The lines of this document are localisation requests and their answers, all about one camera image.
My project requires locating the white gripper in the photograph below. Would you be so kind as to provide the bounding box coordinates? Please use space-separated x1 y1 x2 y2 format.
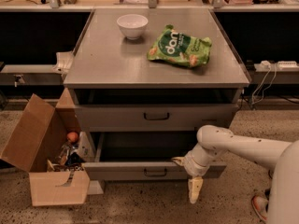
171 142 226 203

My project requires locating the grey drawer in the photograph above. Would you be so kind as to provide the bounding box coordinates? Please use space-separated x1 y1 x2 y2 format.
75 104 238 132
82 132 228 182

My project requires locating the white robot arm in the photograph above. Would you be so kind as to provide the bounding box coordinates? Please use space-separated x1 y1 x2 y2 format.
172 125 299 224

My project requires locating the grey metal drawer cabinet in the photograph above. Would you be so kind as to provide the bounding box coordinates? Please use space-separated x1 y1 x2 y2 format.
63 8 251 183

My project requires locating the grey top drawer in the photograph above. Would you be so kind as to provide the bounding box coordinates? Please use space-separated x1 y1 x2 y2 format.
75 104 238 132

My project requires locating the open cardboard box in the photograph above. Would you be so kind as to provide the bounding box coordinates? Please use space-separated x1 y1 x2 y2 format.
1 90 105 206

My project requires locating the orange white shoe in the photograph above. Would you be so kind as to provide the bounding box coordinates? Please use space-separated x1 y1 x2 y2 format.
251 195 268 223

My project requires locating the orange fruit in box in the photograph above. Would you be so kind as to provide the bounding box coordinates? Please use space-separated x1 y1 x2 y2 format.
66 132 79 143

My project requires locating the green snack bag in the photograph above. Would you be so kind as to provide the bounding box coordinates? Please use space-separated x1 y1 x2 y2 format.
147 24 212 68

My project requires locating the white power strip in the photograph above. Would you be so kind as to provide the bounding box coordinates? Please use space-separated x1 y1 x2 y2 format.
278 61 299 71

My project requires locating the white ceramic bowl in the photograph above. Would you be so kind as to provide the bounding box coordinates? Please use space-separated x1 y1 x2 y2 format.
117 14 149 40

